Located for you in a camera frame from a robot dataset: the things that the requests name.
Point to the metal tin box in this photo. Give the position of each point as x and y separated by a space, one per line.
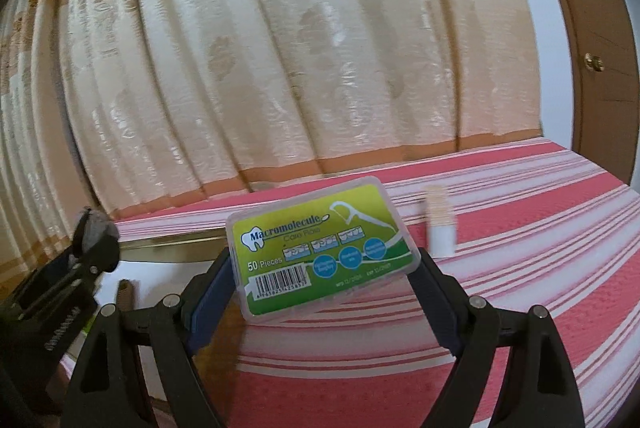
165 268

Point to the cream floral curtain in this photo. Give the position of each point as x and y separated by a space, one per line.
300 58

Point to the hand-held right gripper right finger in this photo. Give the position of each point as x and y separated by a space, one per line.
440 303

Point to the small brown object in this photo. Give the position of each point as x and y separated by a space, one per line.
125 295

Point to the green label floss pick box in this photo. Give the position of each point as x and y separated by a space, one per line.
320 238

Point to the red striped bed sheet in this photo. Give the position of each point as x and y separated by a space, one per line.
525 258

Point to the white box with beige top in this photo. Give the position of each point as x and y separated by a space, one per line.
442 238

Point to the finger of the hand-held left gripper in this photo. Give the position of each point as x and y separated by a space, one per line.
102 263
79 238

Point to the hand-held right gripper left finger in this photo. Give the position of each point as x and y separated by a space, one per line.
215 293

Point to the brown wooden door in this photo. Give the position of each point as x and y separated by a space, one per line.
600 108

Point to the brass door knob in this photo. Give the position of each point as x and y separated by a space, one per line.
595 62

